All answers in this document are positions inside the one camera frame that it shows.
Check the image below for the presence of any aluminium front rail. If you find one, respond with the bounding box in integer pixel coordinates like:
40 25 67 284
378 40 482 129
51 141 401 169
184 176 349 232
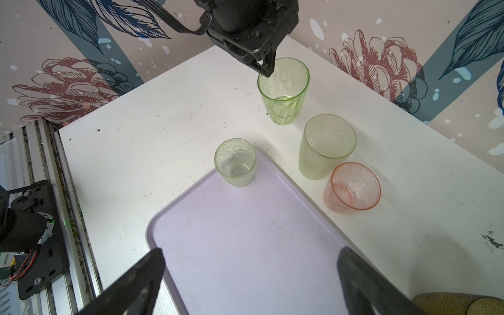
1 119 102 314

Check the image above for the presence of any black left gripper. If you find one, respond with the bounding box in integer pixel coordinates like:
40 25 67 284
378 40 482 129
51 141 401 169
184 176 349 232
195 1 299 77

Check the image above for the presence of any yellow amber glass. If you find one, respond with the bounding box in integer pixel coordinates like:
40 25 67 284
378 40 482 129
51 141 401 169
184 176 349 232
413 293 503 314

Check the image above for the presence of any pink glass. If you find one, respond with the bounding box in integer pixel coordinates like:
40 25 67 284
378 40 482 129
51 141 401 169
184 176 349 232
323 162 382 213

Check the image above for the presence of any lilac plastic tray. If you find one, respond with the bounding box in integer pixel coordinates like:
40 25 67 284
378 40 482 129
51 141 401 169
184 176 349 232
146 152 348 314

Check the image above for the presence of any bright green faceted glass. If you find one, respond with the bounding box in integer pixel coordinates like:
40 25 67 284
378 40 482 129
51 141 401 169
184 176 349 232
257 57 311 125

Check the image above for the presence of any tall pale green dimpled glass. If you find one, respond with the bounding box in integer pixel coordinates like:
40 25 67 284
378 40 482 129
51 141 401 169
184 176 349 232
299 114 357 180

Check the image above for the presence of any pale green dimpled short glass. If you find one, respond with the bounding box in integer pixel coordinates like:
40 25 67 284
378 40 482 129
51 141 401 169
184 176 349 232
214 138 257 187

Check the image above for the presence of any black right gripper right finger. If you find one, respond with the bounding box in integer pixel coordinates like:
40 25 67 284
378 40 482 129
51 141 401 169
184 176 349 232
337 247 423 314

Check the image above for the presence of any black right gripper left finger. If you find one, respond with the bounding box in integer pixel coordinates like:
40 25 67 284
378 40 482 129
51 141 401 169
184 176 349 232
79 248 165 314

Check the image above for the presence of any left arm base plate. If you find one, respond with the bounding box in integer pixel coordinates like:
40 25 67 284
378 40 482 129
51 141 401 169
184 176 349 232
10 181 68 300

